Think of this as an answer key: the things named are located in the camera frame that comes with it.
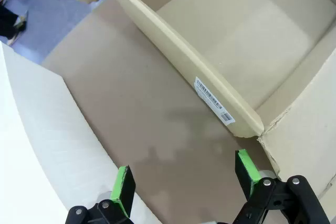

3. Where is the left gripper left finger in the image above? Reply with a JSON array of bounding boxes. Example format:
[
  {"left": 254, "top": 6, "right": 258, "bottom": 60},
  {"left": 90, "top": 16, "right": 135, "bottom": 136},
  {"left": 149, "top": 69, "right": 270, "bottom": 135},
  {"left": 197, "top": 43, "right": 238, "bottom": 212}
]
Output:
[{"left": 65, "top": 165, "right": 137, "bottom": 224}]

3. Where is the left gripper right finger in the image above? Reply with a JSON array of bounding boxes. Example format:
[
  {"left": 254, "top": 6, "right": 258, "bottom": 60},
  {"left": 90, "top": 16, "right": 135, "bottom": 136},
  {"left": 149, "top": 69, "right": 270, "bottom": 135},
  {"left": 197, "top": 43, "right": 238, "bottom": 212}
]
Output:
[{"left": 232, "top": 149, "right": 330, "bottom": 224}]

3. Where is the tan cardboard shoe box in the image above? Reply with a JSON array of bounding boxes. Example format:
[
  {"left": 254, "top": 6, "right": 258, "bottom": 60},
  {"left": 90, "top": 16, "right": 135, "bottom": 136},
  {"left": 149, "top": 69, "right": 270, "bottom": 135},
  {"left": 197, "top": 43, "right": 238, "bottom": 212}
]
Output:
[{"left": 102, "top": 0, "right": 336, "bottom": 199}]

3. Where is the white plastic storage box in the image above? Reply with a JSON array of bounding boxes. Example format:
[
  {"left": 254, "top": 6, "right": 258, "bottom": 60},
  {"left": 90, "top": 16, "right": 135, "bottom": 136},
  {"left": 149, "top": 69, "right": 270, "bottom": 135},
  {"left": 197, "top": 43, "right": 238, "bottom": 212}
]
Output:
[{"left": 0, "top": 41, "right": 163, "bottom": 224}]

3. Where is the white barcode label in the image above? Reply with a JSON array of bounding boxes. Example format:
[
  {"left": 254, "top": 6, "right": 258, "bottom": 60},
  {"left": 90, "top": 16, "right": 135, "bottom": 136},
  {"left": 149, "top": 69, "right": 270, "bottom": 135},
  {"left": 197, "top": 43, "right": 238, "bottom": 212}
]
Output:
[{"left": 193, "top": 76, "right": 235, "bottom": 124}]

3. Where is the bystander in white jacket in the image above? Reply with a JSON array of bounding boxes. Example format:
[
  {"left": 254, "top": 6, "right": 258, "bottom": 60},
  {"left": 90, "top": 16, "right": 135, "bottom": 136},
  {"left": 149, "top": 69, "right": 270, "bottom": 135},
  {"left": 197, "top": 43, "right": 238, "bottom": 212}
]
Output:
[{"left": 0, "top": 5, "right": 28, "bottom": 46}]

